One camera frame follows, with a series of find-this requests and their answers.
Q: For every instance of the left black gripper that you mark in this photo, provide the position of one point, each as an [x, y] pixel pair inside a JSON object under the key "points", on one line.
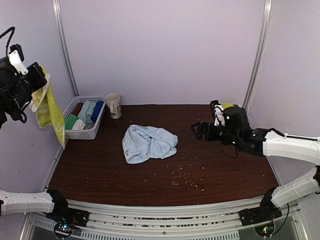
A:
{"points": [[41, 79]]}

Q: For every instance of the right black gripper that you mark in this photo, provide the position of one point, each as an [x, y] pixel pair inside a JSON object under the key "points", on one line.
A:
{"points": [[201, 125]]}

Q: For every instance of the yellow green patterned towel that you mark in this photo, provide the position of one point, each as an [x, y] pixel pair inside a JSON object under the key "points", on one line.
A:
{"points": [[48, 113]]}

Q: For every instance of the light blue towel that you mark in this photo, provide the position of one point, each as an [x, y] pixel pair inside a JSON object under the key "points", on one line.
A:
{"points": [[83, 111], [141, 143]]}

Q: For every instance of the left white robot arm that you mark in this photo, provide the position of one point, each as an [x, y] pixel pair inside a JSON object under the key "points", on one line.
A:
{"points": [[28, 154]]}

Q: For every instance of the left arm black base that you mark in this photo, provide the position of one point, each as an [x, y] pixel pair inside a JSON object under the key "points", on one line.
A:
{"points": [[71, 216]]}

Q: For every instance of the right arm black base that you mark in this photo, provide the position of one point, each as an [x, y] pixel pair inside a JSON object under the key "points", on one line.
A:
{"points": [[256, 215]]}

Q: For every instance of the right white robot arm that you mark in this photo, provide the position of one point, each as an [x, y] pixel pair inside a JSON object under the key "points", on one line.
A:
{"points": [[231, 127]]}

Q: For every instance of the green cup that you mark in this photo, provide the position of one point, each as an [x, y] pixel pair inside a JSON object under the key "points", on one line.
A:
{"points": [[227, 105]]}

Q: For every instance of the rolled brown towel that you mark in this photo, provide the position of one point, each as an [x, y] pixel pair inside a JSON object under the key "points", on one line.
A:
{"points": [[77, 109]]}

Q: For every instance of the rolled green towel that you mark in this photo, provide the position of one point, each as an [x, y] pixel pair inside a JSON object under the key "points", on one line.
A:
{"points": [[70, 121]]}

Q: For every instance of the white plastic basket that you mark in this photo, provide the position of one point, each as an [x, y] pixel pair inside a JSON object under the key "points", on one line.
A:
{"points": [[91, 129]]}

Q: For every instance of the rolled light blue towel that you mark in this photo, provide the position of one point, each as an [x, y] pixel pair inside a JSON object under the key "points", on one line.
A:
{"points": [[83, 111]]}

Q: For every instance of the rolled pale teal towel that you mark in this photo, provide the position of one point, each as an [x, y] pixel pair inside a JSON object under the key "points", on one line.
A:
{"points": [[90, 111]]}

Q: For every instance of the rolled white towel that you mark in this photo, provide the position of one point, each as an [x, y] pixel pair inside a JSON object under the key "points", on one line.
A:
{"points": [[78, 125]]}

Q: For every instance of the rolled dark blue towel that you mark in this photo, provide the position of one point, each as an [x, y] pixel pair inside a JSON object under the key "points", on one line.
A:
{"points": [[96, 111]]}

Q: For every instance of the beige ceramic mug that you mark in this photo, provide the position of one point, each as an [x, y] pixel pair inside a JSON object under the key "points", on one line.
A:
{"points": [[113, 102]]}

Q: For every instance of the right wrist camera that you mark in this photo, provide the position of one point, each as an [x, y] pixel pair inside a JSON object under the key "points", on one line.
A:
{"points": [[218, 113]]}

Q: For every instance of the left aluminium frame post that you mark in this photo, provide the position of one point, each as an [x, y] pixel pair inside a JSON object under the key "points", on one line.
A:
{"points": [[63, 43]]}

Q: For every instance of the aluminium frame post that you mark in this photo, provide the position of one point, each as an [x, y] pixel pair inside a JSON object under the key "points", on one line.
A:
{"points": [[261, 47], [63, 43]]}

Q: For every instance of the aluminium front rail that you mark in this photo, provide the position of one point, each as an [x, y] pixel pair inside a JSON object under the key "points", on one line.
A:
{"points": [[216, 221]]}

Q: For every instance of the right aluminium frame post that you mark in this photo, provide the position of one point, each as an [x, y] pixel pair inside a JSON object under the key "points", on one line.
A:
{"points": [[261, 47]]}

